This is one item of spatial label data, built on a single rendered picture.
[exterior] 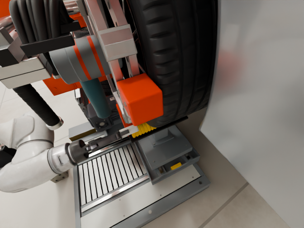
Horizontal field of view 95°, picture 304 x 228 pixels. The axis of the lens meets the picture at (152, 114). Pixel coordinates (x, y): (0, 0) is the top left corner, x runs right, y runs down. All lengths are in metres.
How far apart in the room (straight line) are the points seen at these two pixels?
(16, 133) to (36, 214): 0.83
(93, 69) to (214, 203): 1.01
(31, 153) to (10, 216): 0.95
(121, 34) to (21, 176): 0.48
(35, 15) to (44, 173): 0.41
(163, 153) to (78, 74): 0.66
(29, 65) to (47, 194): 1.11
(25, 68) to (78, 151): 0.27
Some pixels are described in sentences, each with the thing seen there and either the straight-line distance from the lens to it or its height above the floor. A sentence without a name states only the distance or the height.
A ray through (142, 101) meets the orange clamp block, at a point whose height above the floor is 0.88.
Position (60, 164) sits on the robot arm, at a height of 0.66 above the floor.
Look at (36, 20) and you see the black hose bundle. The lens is 0.37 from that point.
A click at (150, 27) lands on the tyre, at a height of 0.98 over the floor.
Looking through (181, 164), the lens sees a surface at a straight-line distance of 1.00.
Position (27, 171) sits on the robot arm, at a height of 0.68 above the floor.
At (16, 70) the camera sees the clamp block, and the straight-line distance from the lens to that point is 0.41.
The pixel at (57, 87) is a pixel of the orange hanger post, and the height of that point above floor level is 0.58.
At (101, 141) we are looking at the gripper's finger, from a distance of 0.50.
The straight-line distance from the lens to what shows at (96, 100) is 0.77.
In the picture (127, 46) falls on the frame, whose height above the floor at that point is 0.95.
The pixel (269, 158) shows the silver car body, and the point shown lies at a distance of 0.27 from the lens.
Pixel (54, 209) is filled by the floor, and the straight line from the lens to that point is 1.31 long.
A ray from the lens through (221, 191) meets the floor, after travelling 1.15.
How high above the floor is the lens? 1.05
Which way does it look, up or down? 45 degrees down
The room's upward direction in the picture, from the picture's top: 8 degrees counter-clockwise
